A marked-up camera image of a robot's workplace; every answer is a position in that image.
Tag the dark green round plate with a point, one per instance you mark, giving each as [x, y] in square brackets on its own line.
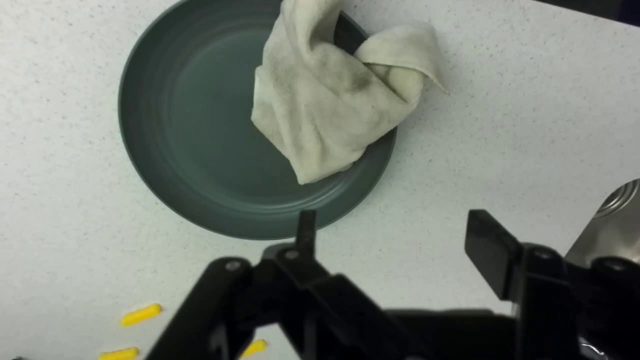
[193, 120]

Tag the beige cleaning cloth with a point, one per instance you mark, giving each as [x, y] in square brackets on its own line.
[321, 100]

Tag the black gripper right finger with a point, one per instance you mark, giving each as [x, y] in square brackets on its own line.
[572, 313]

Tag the yellow pasta piece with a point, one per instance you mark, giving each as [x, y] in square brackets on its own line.
[140, 313]
[254, 347]
[118, 353]

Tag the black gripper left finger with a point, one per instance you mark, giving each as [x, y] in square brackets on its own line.
[267, 313]

